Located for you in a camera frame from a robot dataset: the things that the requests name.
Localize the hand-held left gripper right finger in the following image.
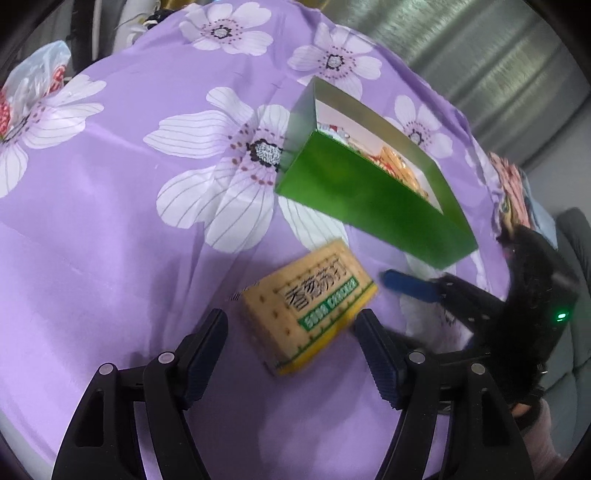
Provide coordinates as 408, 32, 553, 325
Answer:
353, 308, 536, 480

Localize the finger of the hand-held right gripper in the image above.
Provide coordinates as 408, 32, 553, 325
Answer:
380, 269, 504, 343
392, 329, 492, 370

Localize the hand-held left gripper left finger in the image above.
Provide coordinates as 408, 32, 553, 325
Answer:
51, 308, 230, 480

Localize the green cardboard box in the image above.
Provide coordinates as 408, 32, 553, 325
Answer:
273, 76, 478, 271

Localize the beige cracker packet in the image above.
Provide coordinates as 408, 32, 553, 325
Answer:
228, 237, 379, 377

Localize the orange yellow snack packet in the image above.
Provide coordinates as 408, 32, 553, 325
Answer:
369, 145, 432, 199

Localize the person's right forearm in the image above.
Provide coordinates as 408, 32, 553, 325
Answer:
510, 399, 573, 480

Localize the grey sofa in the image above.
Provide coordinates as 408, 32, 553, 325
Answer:
526, 166, 591, 416

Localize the pile of folded clothes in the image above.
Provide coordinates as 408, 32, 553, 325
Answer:
485, 152, 555, 241

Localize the purple floral tablecloth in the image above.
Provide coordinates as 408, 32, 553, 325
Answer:
0, 0, 522, 480

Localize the wide grey curtain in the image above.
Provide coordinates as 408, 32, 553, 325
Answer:
295, 0, 591, 167

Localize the white red plastic bag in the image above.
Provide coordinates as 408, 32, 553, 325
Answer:
0, 41, 72, 144

